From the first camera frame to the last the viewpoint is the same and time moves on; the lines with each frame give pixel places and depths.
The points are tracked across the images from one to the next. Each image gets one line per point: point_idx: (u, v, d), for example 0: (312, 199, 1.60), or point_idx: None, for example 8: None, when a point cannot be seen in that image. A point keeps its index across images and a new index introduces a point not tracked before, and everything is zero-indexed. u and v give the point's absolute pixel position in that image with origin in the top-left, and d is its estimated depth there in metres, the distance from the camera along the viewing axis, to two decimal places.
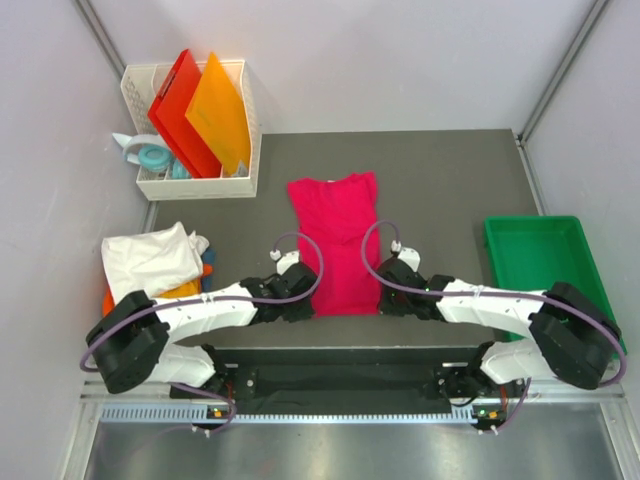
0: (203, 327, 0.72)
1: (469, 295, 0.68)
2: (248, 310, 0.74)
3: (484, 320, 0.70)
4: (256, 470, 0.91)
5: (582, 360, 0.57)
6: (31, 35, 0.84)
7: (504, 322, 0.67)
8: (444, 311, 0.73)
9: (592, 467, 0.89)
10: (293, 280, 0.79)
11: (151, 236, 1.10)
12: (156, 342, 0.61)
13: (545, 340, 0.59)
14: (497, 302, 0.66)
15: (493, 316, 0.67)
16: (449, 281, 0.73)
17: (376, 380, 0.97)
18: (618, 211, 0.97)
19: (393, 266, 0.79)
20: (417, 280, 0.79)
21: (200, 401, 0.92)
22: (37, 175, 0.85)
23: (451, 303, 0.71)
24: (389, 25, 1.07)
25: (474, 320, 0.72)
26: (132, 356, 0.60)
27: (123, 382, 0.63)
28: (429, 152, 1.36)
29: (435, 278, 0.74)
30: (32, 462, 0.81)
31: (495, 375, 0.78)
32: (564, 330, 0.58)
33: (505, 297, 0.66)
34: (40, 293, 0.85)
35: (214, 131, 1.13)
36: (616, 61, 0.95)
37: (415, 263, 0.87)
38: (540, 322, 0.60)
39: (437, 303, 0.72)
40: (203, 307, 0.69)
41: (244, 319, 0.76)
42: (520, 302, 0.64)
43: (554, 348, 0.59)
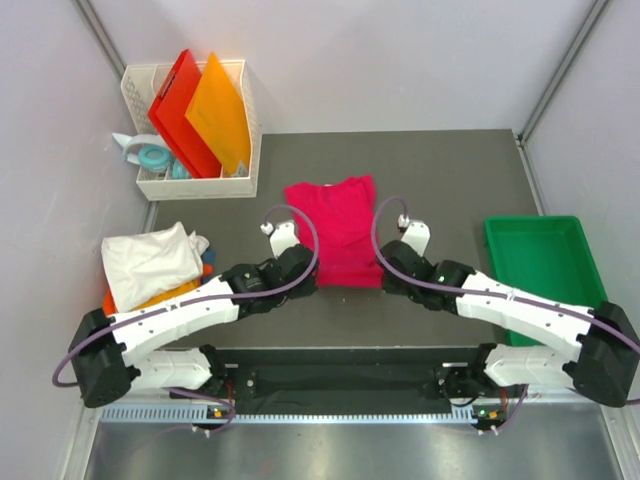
0: (180, 334, 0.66)
1: (501, 297, 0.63)
2: (228, 308, 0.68)
3: (508, 325, 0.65)
4: (256, 470, 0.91)
5: (620, 386, 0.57)
6: (31, 34, 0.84)
7: (531, 330, 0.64)
8: (462, 307, 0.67)
9: (592, 467, 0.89)
10: (287, 268, 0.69)
11: (151, 236, 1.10)
12: (111, 366, 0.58)
13: (590, 364, 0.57)
14: (535, 313, 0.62)
15: (524, 324, 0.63)
16: (470, 273, 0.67)
17: (375, 380, 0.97)
18: (618, 211, 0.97)
19: (400, 251, 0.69)
20: (424, 266, 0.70)
21: (200, 401, 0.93)
22: (37, 175, 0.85)
23: (472, 300, 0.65)
24: (389, 25, 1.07)
25: (495, 322, 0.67)
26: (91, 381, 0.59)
27: (100, 400, 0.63)
28: (429, 152, 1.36)
29: (448, 266, 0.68)
30: (31, 462, 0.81)
31: (499, 379, 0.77)
32: (611, 356, 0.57)
33: (548, 308, 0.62)
34: (40, 293, 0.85)
35: (214, 131, 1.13)
36: (616, 61, 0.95)
37: (424, 239, 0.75)
38: (590, 347, 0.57)
39: (458, 299, 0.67)
40: (169, 317, 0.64)
41: (230, 315, 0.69)
42: (562, 318, 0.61)
43: (598, 373, 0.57)
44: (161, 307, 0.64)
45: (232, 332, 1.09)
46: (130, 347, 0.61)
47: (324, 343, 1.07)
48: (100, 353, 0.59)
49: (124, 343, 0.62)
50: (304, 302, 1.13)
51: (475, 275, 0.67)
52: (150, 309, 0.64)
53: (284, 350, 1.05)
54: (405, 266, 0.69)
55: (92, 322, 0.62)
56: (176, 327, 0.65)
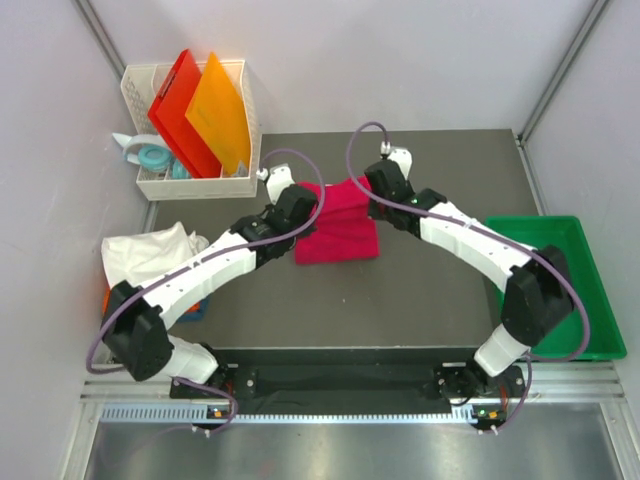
0: (205, 290, 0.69)
1: (458, 224, 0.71)
2: (246, 258, 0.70)
3: (460, 253, 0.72)
4: (256, 470, 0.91)
5: (538, 320, 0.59)
6: (31, 35, 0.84)
7: (476, 259, 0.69)
8: (424, 230, 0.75)
9: (591, 467, 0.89)
10: (288, 210, 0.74)
11: (151, 236, 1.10)
12: (150, 330, 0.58)
13: (516, 293, 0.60)
14: (483, 243, 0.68)
15: (471, 252, 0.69)
16: (441, 201, 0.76)
17: (376, 381, 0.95)
18: (618, 211, 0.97)
19: (385, 168, 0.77)
20: (405, 190, 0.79)
21: (200, 402, 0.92)
22: (38, 175, 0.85)
23: (433, 224, 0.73)
24: (390, 25, 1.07)
25: (450, 249, 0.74)
26: (139, 348, 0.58)
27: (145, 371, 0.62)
28: (429, 152, 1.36)
29: (425, 194, 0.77)
30: (32, 462, 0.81)
31: (486, 365, 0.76)
32: (534, 287, 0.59)
33: (495, 241, 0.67)
34: (42, 293, 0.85)
35: (214, 131, 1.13)
36: (616, 61, 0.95)
37: (407, 166, 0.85)
38: (519, 276, 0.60)
39: (422, 219, 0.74)
40: (193, 274, 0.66)
41: (247, 266, 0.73)
42: (507, 251, 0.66)
43: (519, 300, 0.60)
44: (184, 266, 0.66)
45: (231, 331, 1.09)
46: (165, 307, 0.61)
47: (324, 342, 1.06)
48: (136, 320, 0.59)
49: (159, 304, 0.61)
50: (304, 302, 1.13)
51: (445, 203, 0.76)
52: (174, 271, 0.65)
53: (284, 349, 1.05)
54: (387, 183, 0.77)
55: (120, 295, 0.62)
56: (202, 283, 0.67)
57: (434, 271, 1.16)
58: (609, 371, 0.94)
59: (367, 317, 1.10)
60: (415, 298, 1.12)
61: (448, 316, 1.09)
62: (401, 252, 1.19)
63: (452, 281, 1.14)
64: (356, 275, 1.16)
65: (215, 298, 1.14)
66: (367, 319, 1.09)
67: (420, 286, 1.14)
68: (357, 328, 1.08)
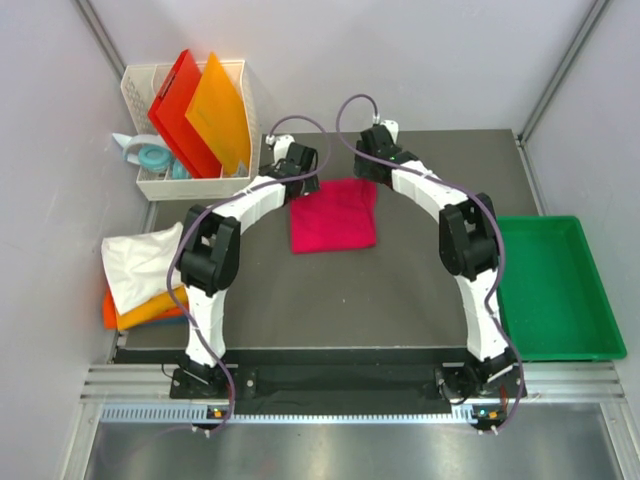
0: (256, 215, 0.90)
1: (417, 174, 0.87)
2: (280, 191, 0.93)
3: (418, 198, 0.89)
4: (256, 470, 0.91)
5: (459, 250, 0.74)
6: (30, 35, 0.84)
7: (427, 202, 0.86)
8: (394, 180, 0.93)
9: (592, 467, 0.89)
10: (298, 157, 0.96)
11: (151, 236, 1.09)
12: (234, 230, 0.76)
13: (445, 224, 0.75)
14: (432, 188, 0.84)
15: (425, 195, 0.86)
16: (413, 159, 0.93)
17: (376, 380, 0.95)
18: (618, 211, 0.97)
19: (375, 131, 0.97)
20: (391, 149, 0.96)
21: (199, 402, 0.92)
22: (37, 175, 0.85)
23: (400, 174, 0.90)
24: (390, 24, 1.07)
25: (410, 195, 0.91)
26: (224, 249, 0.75)
27: (225, 280, 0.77)
28: (430, 151, 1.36)
29: (403, 154, 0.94)
30: (32, 462, 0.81)
31: (472, 347, 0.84)
32: (460, 223, 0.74)
33: (440, 187, 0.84)
34: (41, 294, 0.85)
35: (214, 130, 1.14)
36: (616, 61, 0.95)
37: (395, 133, 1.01)
38: (449, 210, 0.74)
39: (393, 172, 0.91)
40: (248, 198, 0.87)
41: (279, 201, 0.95)
42: (450, 194, 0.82)
43: (448, 232, 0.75)
44: (241, 193, 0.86)
45: (232, 330, 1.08)
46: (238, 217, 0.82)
47: (325, 342, 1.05)
48: (220, 226, 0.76)
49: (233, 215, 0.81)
50: (304, 302, 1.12)
51: (415, 160, 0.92)
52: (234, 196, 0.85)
53: (284, 349, 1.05)
54: (375, 143, 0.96)
55: (196, 214, 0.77)
56: (254, 205, 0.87)
57: (435, 271, 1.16)
58: (609, 371, 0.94)
59: (368, 316, 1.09)
60: (415, 297, 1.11)
61: (449, 316, 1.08)
62: (401, 252, 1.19)
63: (453, 280, 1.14)
64: (356, 274, 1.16)
65: None
66: (367, 318, 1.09)
67: (420, 286, 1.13)
68: (358, 328, 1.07)
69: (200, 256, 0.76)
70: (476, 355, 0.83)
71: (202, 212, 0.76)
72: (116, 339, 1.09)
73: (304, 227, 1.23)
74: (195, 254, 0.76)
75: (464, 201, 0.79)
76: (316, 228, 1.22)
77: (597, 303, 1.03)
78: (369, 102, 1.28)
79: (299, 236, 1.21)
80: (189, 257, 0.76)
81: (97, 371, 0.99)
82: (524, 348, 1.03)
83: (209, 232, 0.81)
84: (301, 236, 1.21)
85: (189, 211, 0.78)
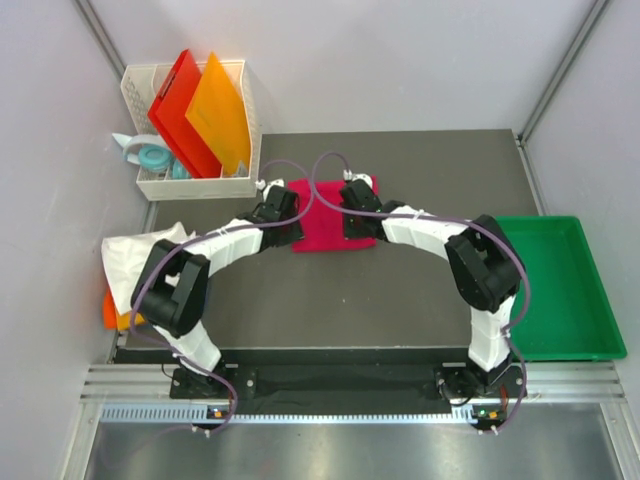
0: (226, 257, 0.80)
1: (408, 217, 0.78)
2: (256, 236, 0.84)
3: (419, 243, 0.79)
4: (256, 471, 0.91)
5: (479, 280, 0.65)
6: (31, 35, 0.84)
7: (429, 245, 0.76)
8: (387, 231, 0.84)
9: (591, 467, 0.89)
10: (279, 201, 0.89)
11: (151, 236, 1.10)
12: (202, 268, 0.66)
13: (455, 256, 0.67)
14: (428, 225, 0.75)
15: (423, 237, 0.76)
16: (399, 206, 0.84)
17: (376, 380, 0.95)
18: (618, 211, 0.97)
19: (354, 185, 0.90)
20: (374, 203, 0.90)
21: (200, 402, 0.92)
22: (37, 175, 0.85)
23: (391, 222, 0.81)
24: (390, 25, 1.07)
25: (410, 243, 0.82)
26: (188, 289, 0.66)
27: (188, 321, 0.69)
28: (430, 151, 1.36)
29: (388, 204, 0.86)
30: (33, 462, 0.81)
31: (478, 359, 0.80)
32: (471, 250, 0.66)
33: (436, 222, 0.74)
34: (41, 293, 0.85)
35: (213, 130, 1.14)
36: (616, 62, 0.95)
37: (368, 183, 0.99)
38: (455, 240, 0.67)
39: (383, 222, 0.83)
40: (222, 239, 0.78)
41: (253, 246, 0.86)
42: (448, 227, 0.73)
43: (461, 264, 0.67)
44: (214, 232, 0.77)
45: (231, 330, 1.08)
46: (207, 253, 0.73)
47: (325, 342, 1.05)
48: (185, 264, 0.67)
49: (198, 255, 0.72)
50: (303, 303, 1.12)
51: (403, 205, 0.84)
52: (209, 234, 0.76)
53: (284, 349, 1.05)
54: (357, 198, 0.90)
55: (163, 249, 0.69)
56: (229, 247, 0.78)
57: (436, 272, 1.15)
58: (609, 372, 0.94)
59: (368, 316, 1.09)
60: (415, 298, 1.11)
61: (449, 316, 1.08)
62: (400, 251, 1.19)
63: (453, 281, 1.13)
64: (356, 274, 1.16)
65: (216, 298, 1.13)
66: (367, 318, 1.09)
67: (420, 286, 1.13)
68: (358, 328, 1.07)
69: (160, 295, 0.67)
70: (481, 366, 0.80)
71: (171, 248, 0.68)
72: (116, 339, 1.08)
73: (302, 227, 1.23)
74: (156, 293, 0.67)
75: (467, 229, 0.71)
76: (316, 229, 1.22)
77: (597, 304, 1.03)
78: (342, 158, 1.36)
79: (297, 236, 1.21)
80: (149, 297, 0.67)
81: (97, 371, 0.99)
82: (524, 349, 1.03)
83: (176, 268, 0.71)
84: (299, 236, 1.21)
85: (155, 245, 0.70)
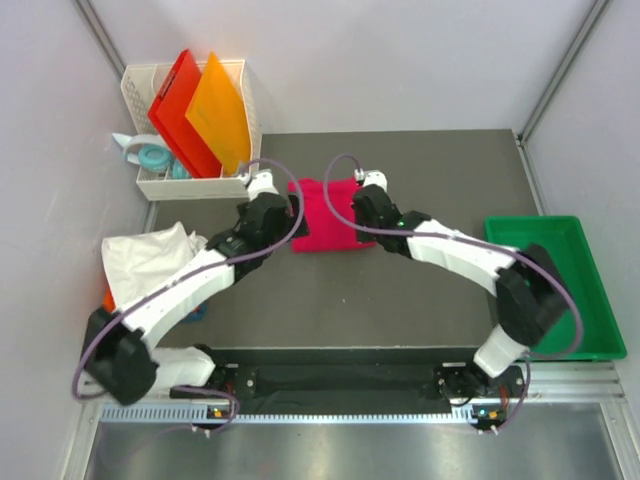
0: (187, 307, 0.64)
1: (443, 238, 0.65)
2: (225, 274, 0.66)
3: (451, 266, 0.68)
4: (256, 470, 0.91)
5: (533, 320, 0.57)
6: (31, 35, 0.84)
7: (467, 270, 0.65)
8: (412, 249, 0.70)
9: (591, 467, 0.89)
10: (261, 220, 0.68)
11: (151, 236, 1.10)
12: (137, 351, 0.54)
13: (505, 293, 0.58)
14: (468, 250, 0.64)
15: (459, 262, 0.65)
16: (426, 220, 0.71)
17: (375, 381, 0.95)
18: (618, 211, 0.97)
19: (370, 192, 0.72)
20: (392, 213, 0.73)
21: (200, 402, 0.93)
22: (38, 175, 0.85)
23: (419, 242, 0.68)
24: (390, 25, 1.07)
25: (439, 264, 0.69)
26: (121, 371, 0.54)
27: (133, 392, 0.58)
28: (430, 151, 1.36)
29: (411, 216, 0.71)
30: (32, 462, 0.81)
31: (486, 367, 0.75)
32: (524, 287, 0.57)
33: (477, 247, 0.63)
34: (41, 293, 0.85)
35: (213, 130, 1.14)
36: (616, 62, 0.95)
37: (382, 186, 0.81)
38: (506, 275, 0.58)
39: (408, 240, 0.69)
40: (174, 292, 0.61)
41: (227, 281, 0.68)
42: (491, 254, 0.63)
43: (511, 303, 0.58)
44: (163, 285, 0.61)
45: (231, 330, 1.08)
46: (148, 329, 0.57)
47: (325, 342, 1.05)
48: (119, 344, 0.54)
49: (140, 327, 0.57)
50: (303, 303, 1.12)
51: (431, 220, 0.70)
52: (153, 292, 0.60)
53: (284, 349, 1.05)
54: (375, 209, 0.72)
55: (99, 317, 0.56)
56: (184, 300, 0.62)
57: (435, 272, 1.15)
58: (609, 371, 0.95)
59: (367, 316, 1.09)
60: (415, 298, 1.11)
61: (448, 316, 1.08)
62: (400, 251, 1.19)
63: (453, 281, 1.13)
64: (356, 274, 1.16)
65: (216, 298, 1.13)
66: (367, 318, 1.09)
67: (420, 286, 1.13)
68: (358, 328, 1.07)
69: (106, 360, 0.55)
70: (486, 371, 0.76)
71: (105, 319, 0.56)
72: None
73: None
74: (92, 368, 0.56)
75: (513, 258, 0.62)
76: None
77: (597, 304, 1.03)
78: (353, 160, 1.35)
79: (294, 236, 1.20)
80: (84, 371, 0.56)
81: None
82: None
83: None
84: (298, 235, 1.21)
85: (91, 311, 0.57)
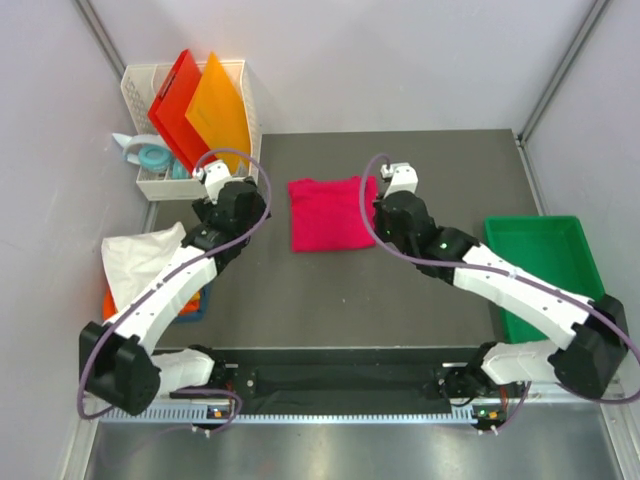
0: (176, 305, 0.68)
1: (503, 275, 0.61)
2: (207, 266, 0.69)
3: (504, 302, 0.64)
4: (256, 470, 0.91)
5: (602, 378, 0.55)
6: (31, 35, 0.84)
7: (526, 312, 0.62)
8: (458, 278, 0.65)
9: (591, 467, 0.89)
10: (232, 208, 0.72)
11: (151, 236, 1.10)
12: (137, 356, 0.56)
13: (581, 354, 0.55)
14: (534, 295, 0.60)
15: (519, 304, 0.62)
16: (473, 244, 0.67)
17: (375, 380, 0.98)
18: (618, 211, 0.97)
19: (411, 208, 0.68)
20: (429, 228, 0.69)
21: (200, 401, 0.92)
22: (37, 175, 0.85)
23: (471, 274, 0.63)
24: (389, 25, 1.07)
25: (489, 297, 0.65)
26: (125, 379, 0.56)
27: (143, 398, 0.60)
28: (430, 151, 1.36)
29: (450, 235, 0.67)
30: (32, 462, 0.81)
31: (495, 376, 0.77)
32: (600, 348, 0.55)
33: (546, 292, 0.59)
34: (41, 293, 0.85)
35: (214, 131, 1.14)
36: (616, 62, 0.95)
37: (411, 184, 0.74)
38: (585, 336, 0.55)
39: (455, 269, 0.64)
40: (160, 295, 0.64)
41: (210, 273, 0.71)
42: (561, 303, 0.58)
43: (585, 362, 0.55)
44: (148, 289, 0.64)
45: (231, 331, 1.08)
46: (142, 335, 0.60)
47: (325, 343, 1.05)
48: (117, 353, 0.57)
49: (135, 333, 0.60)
50: (303, 303, 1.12)
51: (479, 246, 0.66)
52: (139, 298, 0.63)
53: (284, 349, 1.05)
54: (413, 226, 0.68)
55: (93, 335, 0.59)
56: (172, 299, 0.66)
57: None
58: None
59: (367, 316, 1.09)
60: (415, 298, 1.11)
61: (448, 316, 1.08)
62: None
63: None
64: (356, 274, 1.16)
65: (216, 298, 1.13)
66: (367, 318, 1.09)
67: (420, 286, 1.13)
68: (358, 328, 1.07)
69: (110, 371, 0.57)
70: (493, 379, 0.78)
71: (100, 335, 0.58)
72: None
73: (301, 228, 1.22)
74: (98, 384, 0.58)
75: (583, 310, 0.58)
76: (316, 228, 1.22)
77: None
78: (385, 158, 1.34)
79: (295, 237, 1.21)
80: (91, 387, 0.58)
81: None
82: None
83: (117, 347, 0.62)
84: (299, 236, 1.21)
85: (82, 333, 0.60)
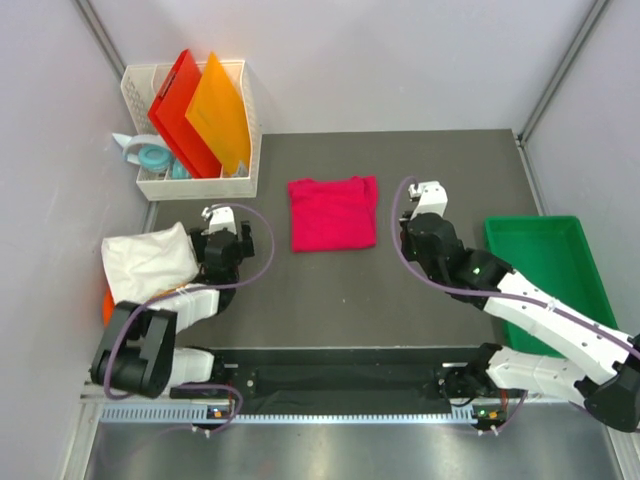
0: (189, 317, 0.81)
1: (541, 306, 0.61)
2: (214, 294, 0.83)
3: (536, 332, 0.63)
4: (255, 470, 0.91)
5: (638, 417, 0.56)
6: (31, 34, 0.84)
7: (560, 345, 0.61)
8: (491, 306, 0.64)
9: (591, 467, 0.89)
10: (219, 260, 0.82)
11: (151, 236, 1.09)
12: (169, 320, 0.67)
13: (624, 395, 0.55)
14: (575, 332, 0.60)
15: (556, 338, 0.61)
16: (507, 269, 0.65)
17: (376, 380, 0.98)
18: (618, 211, 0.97)
19: (440, 231, 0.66)
20: (459, 251, 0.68)
21: (200, 401, 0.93)
22: (37, 175, 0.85)
23: (509, 303, 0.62)
24: (389, 26, 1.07)
25: (521, 326, 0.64)
26: (156, 343, 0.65)
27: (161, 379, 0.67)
28: (429, 151, 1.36)
29: (479, 258, 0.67)
30: (32, 462, 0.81)
31: (499, 381, 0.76)
32: None
33: (586, 329, 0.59)
34: (41, 293, 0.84)
35: (214, 131, 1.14)
36: (615, 62, 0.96)
37: (440, 204, 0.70)
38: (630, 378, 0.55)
39: (490, 299, 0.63)
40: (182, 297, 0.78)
41: (212, 307, 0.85)
42: (601, 340, 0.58)
43: (626, 403, 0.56)
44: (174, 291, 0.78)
45: (231, 331, 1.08)
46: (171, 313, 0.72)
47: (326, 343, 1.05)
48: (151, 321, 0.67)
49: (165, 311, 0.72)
50: (303, 303, 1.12)
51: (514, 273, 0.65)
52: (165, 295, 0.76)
53: (284, 349, 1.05)
54: (443, 252, 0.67)
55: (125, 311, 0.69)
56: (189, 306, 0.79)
57: None
58: None
59: (368, 316, 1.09)
60: (415, 298, 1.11)
61: (448, 316, 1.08)
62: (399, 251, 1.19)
63: None
64: (356, 274, 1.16)
65: None
66: (366, 318, 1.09)
67: (420, 286, 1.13)
68: (358, 329, 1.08)
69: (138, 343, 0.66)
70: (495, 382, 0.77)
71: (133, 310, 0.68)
72: None
73: (302, 226, 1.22)
74: (123, 360, 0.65)
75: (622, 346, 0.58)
76: (315, 227, 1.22)
77: (597, 305, 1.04)
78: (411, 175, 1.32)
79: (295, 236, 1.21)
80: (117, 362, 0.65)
81: None
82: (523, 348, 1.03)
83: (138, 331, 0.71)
84: (299, 235, 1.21)
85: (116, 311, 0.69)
